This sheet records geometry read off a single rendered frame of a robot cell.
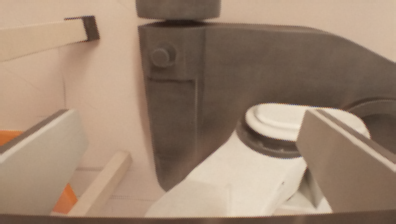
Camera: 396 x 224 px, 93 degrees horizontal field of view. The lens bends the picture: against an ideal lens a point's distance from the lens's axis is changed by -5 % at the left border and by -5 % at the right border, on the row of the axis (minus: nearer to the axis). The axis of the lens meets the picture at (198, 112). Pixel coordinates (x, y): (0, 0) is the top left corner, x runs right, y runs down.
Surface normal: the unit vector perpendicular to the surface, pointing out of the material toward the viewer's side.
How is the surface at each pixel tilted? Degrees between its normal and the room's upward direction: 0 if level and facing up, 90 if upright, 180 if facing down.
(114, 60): 0
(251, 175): 90
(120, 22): 0
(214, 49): 0
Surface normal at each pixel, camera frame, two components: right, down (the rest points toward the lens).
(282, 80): -0.18, 0.48
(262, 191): 0.01, -0.88
